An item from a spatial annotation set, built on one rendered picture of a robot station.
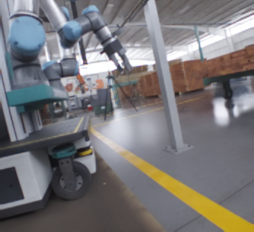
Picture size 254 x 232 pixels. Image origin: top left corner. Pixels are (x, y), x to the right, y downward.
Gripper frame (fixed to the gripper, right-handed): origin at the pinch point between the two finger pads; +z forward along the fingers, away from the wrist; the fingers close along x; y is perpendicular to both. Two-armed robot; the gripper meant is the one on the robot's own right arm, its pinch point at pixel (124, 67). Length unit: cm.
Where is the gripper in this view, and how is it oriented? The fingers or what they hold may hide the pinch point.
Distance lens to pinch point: 86.4
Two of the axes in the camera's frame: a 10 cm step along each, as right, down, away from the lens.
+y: -7.8, 5.9, -2.1
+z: 5.2, 8.0, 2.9
